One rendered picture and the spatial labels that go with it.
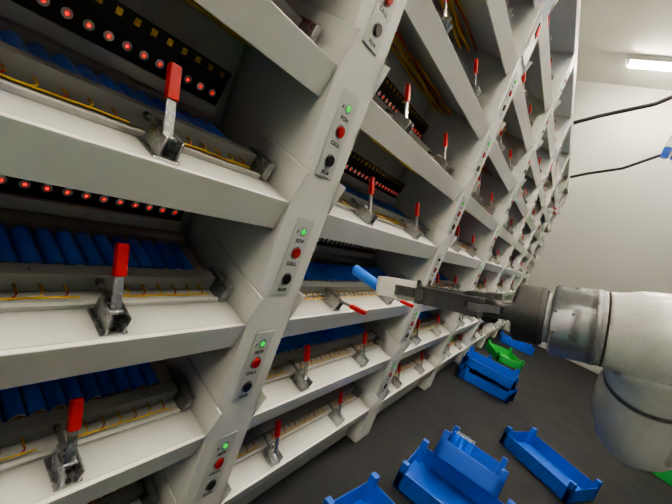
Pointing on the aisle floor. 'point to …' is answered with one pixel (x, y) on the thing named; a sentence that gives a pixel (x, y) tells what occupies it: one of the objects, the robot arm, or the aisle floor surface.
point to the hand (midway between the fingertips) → (400, 288)
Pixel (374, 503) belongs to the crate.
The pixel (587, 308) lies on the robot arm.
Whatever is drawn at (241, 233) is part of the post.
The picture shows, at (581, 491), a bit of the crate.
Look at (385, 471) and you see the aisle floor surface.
